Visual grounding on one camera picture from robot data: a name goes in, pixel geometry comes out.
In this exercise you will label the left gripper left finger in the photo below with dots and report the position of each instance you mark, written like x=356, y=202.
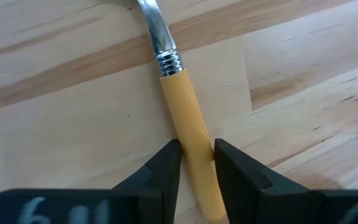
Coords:
x=104, y=205

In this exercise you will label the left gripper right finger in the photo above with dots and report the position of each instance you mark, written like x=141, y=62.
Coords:
x=275, y=205

